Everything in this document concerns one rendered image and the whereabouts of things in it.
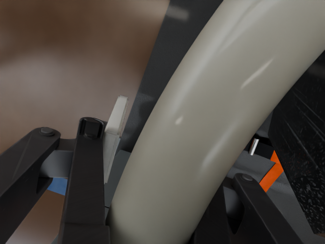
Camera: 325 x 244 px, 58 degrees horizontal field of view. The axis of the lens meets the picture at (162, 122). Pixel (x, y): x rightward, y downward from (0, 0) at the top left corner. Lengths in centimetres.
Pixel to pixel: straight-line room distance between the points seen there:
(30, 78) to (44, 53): 13
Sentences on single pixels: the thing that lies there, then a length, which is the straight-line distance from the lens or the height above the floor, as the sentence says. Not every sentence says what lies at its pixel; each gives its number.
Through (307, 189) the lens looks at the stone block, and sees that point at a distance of 66.
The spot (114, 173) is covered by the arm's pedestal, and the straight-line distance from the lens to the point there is 114.
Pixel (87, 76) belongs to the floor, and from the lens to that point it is 127.
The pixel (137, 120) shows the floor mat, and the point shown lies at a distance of 123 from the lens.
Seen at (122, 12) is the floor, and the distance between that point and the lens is 120.
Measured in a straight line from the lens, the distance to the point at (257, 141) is 120.
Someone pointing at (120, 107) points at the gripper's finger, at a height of 98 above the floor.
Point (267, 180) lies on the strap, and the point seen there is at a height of 2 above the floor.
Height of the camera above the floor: 114
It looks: 69 degrees down
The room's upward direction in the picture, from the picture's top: 153 degrees counter-clockwise
